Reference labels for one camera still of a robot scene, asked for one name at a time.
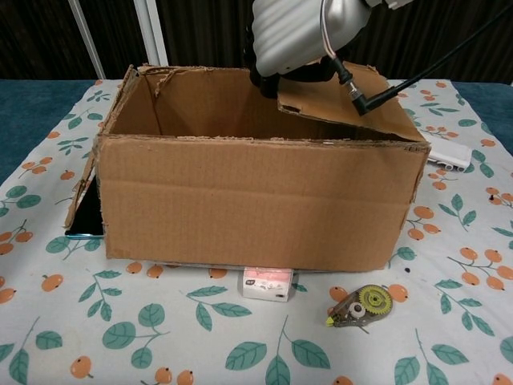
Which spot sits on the black smartphone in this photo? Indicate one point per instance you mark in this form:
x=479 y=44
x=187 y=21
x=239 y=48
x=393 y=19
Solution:
x=88 y=216

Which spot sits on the thin white partition post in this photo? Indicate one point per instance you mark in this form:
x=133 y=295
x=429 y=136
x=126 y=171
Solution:
x=86 y=36

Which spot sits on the floral leaf print tablecloth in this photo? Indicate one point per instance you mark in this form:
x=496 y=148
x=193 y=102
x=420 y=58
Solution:
x=160 y=341

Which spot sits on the pink tissue pack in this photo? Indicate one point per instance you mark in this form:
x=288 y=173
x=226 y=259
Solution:
x=266 y=284

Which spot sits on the white rectangular plastic case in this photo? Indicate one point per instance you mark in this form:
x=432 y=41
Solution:
x=449 y=154

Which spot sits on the brown cardboard box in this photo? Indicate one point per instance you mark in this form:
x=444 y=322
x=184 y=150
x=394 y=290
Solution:
x=256 y=204

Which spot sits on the wide white partition post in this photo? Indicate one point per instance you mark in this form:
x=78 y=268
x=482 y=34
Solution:
x=150 y=32

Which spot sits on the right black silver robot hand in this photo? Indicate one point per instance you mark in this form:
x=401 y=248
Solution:
x=288 y=36

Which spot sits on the teal plush table cover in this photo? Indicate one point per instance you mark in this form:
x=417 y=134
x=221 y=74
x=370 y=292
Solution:
x=32 y=108

